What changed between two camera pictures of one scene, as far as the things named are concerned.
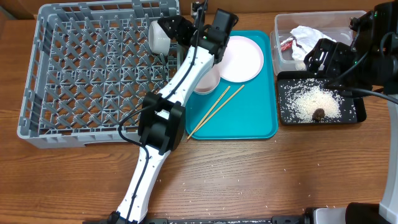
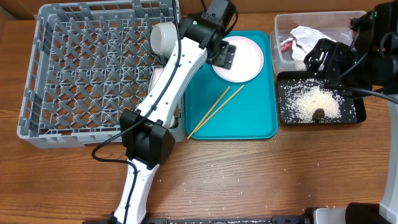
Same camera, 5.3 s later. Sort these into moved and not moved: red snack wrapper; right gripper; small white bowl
Moved: small white bowl
Not moved: right gripper; red snack wrapper
